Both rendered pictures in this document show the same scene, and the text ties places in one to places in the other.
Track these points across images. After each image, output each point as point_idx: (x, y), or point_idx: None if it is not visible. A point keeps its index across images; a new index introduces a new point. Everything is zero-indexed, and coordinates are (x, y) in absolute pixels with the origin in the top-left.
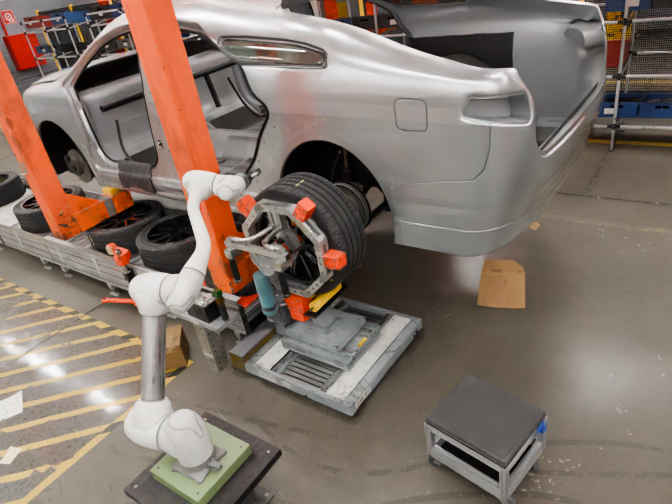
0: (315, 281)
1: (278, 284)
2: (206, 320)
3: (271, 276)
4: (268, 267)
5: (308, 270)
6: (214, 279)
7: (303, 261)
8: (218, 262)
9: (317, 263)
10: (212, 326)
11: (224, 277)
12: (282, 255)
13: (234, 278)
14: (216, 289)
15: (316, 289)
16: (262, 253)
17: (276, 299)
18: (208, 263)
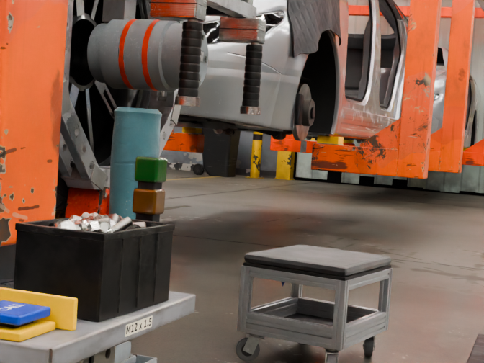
0: (164, 127)
1: (101, 169)
2: (164, 287)
3: (90, 147)
4: (201, 60)
5: (91, 134)
6: (9, 191)
7: (88, 108)
8: (48, 97)
9: (109, 106)
10: (181, 298)
11: (48, 163)
12: (253, 6)
13: (196, 89)
14: (148, 156)
15: (161, 150)
16: (232, 4)
17: (3, 284)
18: (10, 113)
